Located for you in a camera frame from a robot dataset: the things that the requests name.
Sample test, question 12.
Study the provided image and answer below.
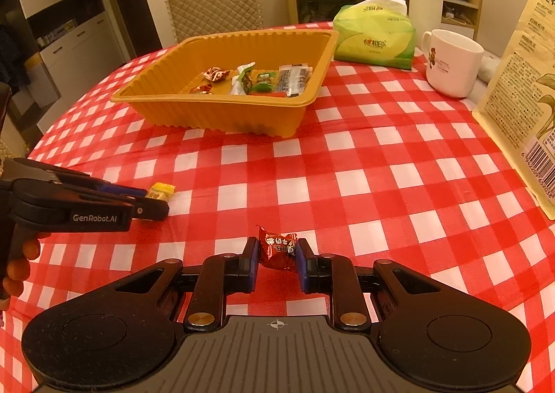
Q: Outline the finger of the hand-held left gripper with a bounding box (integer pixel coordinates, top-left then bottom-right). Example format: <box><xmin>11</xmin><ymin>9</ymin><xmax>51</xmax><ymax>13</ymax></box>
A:
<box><xmin>2</xmin><ymin>157</ymin><xmax>149</xmax><ymax>199</ymax></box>
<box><xmin>93</xmin><ymin>191</ymin><xmax>171</xmax><ymax>221</ymax></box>

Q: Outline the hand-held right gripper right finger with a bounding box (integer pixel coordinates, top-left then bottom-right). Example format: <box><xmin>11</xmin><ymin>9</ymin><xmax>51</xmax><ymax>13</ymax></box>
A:
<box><xmin>295</xmin><ymin>238</ymin><xmax>471</xmax><ymax>331</ymax></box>

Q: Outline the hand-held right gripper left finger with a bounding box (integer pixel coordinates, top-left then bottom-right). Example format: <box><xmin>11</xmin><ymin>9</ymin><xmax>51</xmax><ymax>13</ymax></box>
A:
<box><xmin>87</xmin><ymin>237</ymin><xmax>261</xmax><ymax>332</ymax></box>

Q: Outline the yellow candy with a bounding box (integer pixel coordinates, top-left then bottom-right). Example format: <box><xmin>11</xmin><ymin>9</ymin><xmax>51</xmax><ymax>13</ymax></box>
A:
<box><xmin>145</xmin><ymin>182</ymin><xmax>177</xmax><ymax>203</ymax></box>

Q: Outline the small red candy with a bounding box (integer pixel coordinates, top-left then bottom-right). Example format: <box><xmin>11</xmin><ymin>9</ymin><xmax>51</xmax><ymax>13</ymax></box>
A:
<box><xmin>256</xmin><ymin>225</ymin><xmax>300</xmax><ymax>270</ymax></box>

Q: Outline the orange plastic tray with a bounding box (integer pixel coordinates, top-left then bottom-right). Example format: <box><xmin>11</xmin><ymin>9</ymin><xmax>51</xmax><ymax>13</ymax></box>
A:
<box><xmin>110</xmin><ymin>29</ymin><xmax>340</xmax><ymax>140</ymax></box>

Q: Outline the silver vacuum snack packet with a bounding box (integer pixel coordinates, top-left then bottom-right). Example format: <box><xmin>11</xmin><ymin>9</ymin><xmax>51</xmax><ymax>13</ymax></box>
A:
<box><xmin>230</xmin><ymin>63</ymin><xmax>256</xmax><ymax>95</ymax></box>

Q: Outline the green candy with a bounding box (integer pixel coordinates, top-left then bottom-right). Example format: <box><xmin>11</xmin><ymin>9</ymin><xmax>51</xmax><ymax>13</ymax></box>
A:
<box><xmin>249</xmin><ymin>72</ymin><xmax>278</xmax><ymax>94</ymax></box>

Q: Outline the clear packet of dark bars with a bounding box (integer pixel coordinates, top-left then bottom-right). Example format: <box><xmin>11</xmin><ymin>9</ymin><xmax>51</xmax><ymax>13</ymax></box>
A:
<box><xmin>274</xmin><ymin>64</ymin><xmax>313</xmax><ymax>98</ymax></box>

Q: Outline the person's left hand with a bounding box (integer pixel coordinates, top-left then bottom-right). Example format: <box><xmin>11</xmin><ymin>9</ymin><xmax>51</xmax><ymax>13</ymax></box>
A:
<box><xmin>1</xmin><ymin>232</ymin><xmax>52</xmax><ymax>300</ymax></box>

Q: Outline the red checked tablecloth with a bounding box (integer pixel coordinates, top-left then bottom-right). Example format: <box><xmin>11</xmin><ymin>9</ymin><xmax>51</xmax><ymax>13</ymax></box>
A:
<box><xmin>0</xmin><ymin>22</ymin><xmax>555</xmax><ymax>393</ymax></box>

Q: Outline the white cabinet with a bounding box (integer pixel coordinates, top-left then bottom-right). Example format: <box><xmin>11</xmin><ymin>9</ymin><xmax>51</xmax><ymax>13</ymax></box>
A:
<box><xmin>0</xmin><ymin>0</ymin><xmax>126</xmax><ymax>146</ymax></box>

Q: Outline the quilted beige chair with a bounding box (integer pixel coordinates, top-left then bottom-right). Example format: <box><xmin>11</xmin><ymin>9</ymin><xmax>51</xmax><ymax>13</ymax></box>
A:
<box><xmin>162</xmin><ymin>0</ymin><xmax>264</xmax><ymax>48</ymax></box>

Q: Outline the green tissue pack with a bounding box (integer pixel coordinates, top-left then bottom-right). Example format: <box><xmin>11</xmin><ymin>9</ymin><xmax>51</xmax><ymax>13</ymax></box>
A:
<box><xmin>333</xmin><ymin>0</ymin><xmax>417</xmax><ymax>70</ymax></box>

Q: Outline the white mug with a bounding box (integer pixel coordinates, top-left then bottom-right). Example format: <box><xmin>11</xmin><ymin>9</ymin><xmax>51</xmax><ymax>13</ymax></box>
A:
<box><xmin>421</xmin><ymin>29</ymin><xmax>485</xmax><ymax>99</ymax></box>

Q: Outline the wooden shelf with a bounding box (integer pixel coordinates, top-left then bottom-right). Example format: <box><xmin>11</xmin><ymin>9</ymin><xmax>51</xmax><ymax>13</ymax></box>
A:
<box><xmin>284</xmin><ymin>0</ymin><xmax>484</xmax><ymax>40</ymax></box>

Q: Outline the sunflower seed bag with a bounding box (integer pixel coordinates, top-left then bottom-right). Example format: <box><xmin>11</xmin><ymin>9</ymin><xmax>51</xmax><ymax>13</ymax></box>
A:
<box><xmin>472</xmin><ymin>0</ymin><xmax>555</xmax><ymax>221</ymax></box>

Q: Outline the white thermos bottle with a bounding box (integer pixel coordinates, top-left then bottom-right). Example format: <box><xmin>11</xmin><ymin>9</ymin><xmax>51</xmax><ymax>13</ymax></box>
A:
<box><xmin>408</xmin><ymin>0</ymin><xmax>446</xmax><ymax>49</ymax></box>

